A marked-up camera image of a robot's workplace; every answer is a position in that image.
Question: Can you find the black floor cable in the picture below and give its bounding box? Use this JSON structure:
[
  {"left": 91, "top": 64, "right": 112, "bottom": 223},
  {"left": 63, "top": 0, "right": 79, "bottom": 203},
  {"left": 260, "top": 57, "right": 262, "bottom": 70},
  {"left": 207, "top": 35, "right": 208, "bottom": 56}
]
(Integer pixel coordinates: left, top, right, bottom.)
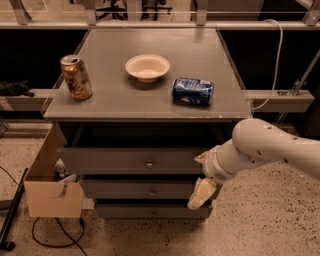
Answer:
[{"left": 31, "top": 216, "right": 88, "bottom": 256}]

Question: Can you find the grey top drawer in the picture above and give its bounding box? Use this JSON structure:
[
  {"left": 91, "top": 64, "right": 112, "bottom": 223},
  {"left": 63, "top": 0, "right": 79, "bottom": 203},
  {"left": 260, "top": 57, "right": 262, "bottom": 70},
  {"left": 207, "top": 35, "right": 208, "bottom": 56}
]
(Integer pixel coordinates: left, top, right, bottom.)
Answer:
[{"left": 58, "top": 147, "right": 202, "bottom": 175}]

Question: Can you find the white bowl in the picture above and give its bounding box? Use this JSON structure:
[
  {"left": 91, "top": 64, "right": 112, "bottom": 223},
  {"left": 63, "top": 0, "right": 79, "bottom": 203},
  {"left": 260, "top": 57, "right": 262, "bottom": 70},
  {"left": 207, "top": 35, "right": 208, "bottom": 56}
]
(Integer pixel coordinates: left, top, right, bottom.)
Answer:
[{"left": 125, "top": 54, "right": 170, "bottom": 83}]

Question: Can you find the grey middle drawer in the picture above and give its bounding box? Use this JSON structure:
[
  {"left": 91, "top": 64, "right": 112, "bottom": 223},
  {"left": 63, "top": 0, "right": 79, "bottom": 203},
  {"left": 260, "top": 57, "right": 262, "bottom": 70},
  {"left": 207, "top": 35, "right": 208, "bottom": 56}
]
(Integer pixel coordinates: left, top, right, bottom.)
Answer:
[{"left": 80, "top": 179, "right": 194, "bottom": 199}]

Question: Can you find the grey bottom drawer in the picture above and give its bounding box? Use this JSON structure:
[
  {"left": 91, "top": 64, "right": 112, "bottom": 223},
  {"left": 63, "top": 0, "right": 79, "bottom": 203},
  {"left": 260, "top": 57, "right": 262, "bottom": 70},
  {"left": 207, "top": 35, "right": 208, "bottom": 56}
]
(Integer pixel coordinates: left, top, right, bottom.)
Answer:
[{"left": 95, "top": 204, "right": 212, "bottom": 219}]

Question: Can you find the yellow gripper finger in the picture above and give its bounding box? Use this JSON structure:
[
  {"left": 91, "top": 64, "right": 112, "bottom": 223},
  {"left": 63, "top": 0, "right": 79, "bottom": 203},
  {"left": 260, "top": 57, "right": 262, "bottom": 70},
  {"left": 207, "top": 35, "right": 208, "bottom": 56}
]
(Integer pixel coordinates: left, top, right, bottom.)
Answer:
[{"left": 194, "top": 151, "right": 208, "bottom": 164}]

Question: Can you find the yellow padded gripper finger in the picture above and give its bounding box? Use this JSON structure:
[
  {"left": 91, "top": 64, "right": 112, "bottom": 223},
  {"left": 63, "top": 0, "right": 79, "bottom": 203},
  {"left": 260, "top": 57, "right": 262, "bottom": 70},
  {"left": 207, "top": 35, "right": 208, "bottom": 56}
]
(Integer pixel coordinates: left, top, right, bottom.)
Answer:
[{"left": 187, "top": 178, "right": 217, "bottom": 210}]

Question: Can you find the white cable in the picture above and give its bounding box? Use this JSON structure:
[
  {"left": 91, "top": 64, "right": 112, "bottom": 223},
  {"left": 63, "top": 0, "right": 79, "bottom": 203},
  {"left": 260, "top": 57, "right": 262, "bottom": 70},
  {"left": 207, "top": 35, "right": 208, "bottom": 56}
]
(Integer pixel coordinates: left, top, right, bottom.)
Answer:
[{"left": 249, "top": 18, "right": 284, "bottom": 113}]

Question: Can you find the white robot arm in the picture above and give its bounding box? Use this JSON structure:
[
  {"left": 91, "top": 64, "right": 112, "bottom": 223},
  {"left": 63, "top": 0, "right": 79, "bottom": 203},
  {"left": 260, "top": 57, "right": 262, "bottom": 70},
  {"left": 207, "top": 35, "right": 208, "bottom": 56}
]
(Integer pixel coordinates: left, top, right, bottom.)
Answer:
[{"left": 187, "top": 118, "right": 320, "bottom": 210}]

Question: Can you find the black cloth on rail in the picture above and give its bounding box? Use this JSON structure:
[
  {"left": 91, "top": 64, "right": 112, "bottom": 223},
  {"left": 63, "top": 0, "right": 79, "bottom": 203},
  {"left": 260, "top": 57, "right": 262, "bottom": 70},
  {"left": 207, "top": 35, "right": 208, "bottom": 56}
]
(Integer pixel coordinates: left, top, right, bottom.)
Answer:
[{"left": 0, "top": 80, "right": 34, "bottom": 97}]

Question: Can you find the black floor stand bar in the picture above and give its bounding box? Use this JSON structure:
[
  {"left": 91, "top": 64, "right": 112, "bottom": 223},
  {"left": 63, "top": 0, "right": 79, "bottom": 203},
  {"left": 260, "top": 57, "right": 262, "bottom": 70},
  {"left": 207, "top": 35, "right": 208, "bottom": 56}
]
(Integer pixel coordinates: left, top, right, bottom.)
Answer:
[{"left": 0, "top": 169, "right": 28, "bottom": 251}]

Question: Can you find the crushed blue soda can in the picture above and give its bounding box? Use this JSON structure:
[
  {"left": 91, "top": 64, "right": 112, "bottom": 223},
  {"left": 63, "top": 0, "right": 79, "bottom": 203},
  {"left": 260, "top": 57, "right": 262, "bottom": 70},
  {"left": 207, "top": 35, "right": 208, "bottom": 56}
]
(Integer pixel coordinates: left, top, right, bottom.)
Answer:
[{"left": 172, "top": 78, "right": 214, "bottom": 106}]

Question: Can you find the grey drawer cabinet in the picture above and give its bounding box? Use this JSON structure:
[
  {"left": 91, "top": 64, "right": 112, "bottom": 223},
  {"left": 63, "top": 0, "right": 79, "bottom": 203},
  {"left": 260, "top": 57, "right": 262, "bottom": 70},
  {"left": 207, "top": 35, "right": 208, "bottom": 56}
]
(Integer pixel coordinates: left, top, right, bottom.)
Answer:
[{"left": 45, "top": 28, "right": 251, "bottom": 208}]

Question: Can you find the grey drawer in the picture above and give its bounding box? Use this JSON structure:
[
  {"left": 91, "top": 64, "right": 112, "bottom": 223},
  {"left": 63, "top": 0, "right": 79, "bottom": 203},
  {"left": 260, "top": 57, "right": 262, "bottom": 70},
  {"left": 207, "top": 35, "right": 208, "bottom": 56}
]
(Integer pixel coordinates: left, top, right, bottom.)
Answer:
[
  {"left": 80, "top": 179, "right": 194, "bottom": 199},
  {"left": 95, "top": 204, "right": 212, "bottom": 219},
  {"left": 58, "top": 147, "right": 202, "bottom": 175}
]

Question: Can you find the cardboard box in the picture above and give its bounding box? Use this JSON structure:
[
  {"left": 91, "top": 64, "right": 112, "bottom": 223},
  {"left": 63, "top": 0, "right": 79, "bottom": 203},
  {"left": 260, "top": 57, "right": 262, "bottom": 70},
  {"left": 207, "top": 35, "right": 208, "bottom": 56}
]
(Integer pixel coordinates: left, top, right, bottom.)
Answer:
[{"left": 24, "top": 127, "right": 84, "bottom": 218}]

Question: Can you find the gold soda can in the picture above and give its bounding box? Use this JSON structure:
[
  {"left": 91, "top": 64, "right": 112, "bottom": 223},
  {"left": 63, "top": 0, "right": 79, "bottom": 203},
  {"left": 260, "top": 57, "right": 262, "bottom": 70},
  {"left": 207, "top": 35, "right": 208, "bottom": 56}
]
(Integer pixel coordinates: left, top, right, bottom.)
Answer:
[{"left": 60, "top": 55, "right": 92, "bottom": 101}]

